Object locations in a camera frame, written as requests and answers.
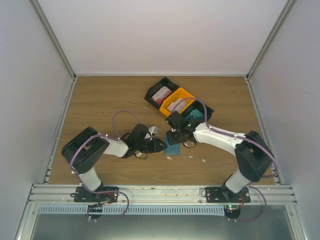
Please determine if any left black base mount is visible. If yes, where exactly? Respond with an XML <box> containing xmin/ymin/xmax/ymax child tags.
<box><xmin>70</xmin><ymin>186</ymin><xmax>119</xmax><ymax>204</ymax></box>

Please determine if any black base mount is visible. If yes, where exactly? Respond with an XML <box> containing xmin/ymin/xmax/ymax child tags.
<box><xmin>70</xmin><ymin>186</ymin><xmax>119</xmax><ymax>204</ymax></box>
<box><xmin>201</xmin><ymin>186</ymin><xmax>251</xmax><ymax>204</ymax></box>

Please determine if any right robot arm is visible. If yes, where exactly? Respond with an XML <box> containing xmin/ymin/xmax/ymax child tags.
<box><xmin>165</xmin><ymin>111</ymin><xmax>275</xmax><ymax>203</ymax></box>

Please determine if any teal cards stack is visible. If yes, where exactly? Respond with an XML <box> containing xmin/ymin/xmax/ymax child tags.
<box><xmin>185</xmin><ymin>109</ymin><xmax>204</xmax><ymax>121</ymax></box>

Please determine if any aluminium front rail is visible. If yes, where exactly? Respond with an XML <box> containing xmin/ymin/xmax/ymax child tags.
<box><xmin>27</xmin><ymin>184</ymin><xmax>298</xmax><ymax>206</ymax></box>

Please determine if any yellow bin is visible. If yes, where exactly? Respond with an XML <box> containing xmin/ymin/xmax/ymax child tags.
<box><xmin>159</xmin><ymin>87</ymin><xmax>195</xmax><ymax>117</ymax></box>

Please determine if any red white cards stack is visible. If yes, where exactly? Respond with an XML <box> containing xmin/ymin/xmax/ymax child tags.
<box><xmin>151</xmin><ymin>86</ymin><xmax>172</xmax><ymax>105</ymax></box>

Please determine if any blue card holder wallet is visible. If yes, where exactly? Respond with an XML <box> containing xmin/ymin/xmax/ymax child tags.
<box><xmin>164</xmin><ymin>143</ymin><xmax>181</xmax><ymax>156</ymax></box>

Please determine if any black bin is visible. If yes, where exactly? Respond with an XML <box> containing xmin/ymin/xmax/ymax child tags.
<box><xmin>181</xmin><ymin>100</ymin><xmax>205</xmax><ymax>120</ymax></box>
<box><xmin>144</xmin><ymin>77</ymin><xmax>180</xmax><ymax>110</ymax></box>

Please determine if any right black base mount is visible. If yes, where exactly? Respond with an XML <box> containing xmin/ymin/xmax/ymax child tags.
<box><xmin>201</xmin><ymin>186</ymin><xmax>251</xmax><ymax>204</ymax></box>

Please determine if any grey slotted cable duct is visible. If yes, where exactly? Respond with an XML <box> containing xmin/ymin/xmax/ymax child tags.
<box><xmin>38</xmin><ymin>204</ymin><xmax>225</xmax><ymax>216</ymax></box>

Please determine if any white red cards pile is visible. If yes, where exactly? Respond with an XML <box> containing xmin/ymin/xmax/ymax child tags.
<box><xmin>167</xmin><ymin>98</ymin><xmax>188</xmax><ymax>112</ymax></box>

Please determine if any right black bin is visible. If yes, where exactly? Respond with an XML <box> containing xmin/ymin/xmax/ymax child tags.
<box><xmin>181</xmin><ymin>100</ymin><xmax>205</xmax><ymax>120</ymax></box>

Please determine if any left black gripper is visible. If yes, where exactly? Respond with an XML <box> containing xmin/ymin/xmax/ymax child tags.
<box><xmin>136</xmin><ymin>138</ymin><xmax>168</xmax><ymax>154</ymax></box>

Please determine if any left black bin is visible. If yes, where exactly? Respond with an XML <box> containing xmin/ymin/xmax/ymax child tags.
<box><xmin>144</xmin><ymin>77</ymin><xmax>180</xmax><ymax>110</ymax></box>

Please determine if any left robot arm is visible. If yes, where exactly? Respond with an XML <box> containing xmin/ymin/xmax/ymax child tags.
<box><xmin>61</xmin><ymin>123</ymin><xmax>168</xmax><ymax>202</ymax></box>

